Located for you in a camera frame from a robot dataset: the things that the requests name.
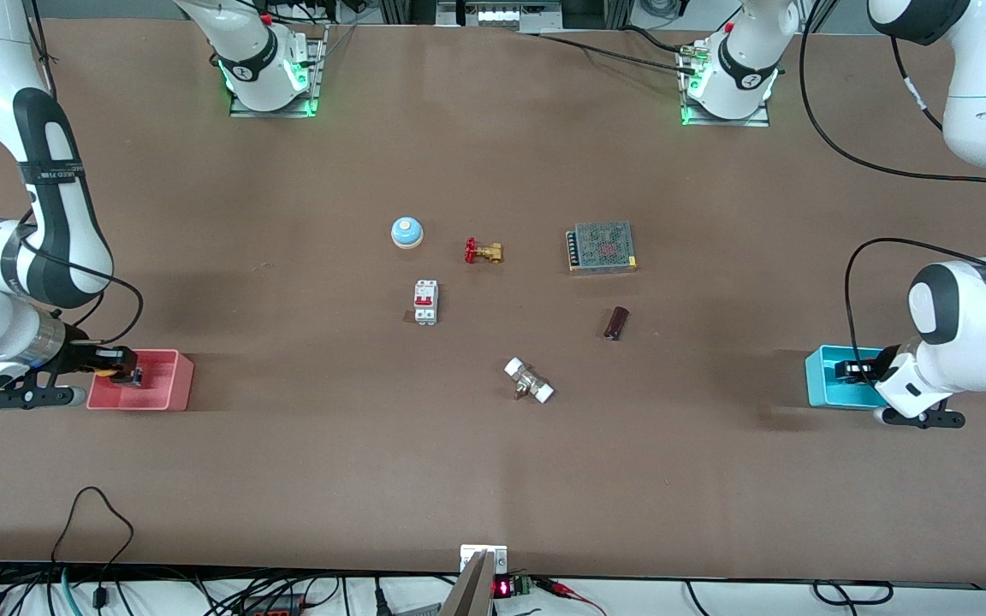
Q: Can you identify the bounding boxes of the metal fitting white caps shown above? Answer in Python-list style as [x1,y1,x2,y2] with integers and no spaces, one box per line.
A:
[504,357,555,405]

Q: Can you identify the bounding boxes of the white red circuit breaker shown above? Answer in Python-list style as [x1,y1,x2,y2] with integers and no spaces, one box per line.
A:
[413,280,440,326]

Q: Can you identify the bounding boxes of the yellow push button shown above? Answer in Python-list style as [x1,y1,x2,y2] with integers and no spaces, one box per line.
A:
[94,364,146,388]

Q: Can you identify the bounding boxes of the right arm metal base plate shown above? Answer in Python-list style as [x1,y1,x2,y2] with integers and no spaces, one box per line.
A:
[229,24,327,119]

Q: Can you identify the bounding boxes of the orange black power strip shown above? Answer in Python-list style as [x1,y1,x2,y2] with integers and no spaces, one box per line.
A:
[239,592,307,616]

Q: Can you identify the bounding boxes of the pink plastic box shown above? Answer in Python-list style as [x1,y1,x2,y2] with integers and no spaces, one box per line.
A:
[86,348,195,412]

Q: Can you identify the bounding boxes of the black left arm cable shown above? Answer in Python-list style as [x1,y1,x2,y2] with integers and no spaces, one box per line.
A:
[799,0,986,362]

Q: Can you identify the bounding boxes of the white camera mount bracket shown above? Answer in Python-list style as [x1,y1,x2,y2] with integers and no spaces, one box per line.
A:
[460,544,508,575]

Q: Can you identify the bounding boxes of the aluminium frame rack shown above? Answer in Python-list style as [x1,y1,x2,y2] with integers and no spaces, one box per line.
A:
[377,0,635,33]

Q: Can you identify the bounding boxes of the black base power cable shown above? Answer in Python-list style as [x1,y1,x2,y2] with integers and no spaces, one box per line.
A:
[534,26,704,73]

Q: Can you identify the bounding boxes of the red clip lead wire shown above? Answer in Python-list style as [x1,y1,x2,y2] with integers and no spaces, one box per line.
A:
[534,577,607,616]

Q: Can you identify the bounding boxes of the black coiled cable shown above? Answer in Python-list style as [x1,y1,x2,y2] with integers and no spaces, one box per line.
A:
[812,579,894,607]

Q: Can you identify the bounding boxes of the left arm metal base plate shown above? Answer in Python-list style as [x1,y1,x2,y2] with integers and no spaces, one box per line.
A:
[680,41,773,128]

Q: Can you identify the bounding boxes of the black looped table cable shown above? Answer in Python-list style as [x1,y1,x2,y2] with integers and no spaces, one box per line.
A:
[50,486,135,616]

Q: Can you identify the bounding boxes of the grey camera mount bar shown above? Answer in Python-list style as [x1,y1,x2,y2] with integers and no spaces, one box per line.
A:
[439,550,495,616]

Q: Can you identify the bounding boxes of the metal mesh power supply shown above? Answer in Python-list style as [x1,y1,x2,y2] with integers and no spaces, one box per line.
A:
[567,221,639,275]

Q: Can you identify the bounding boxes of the cyan plastic box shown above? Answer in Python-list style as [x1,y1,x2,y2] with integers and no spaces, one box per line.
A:
[805,345,891,410]

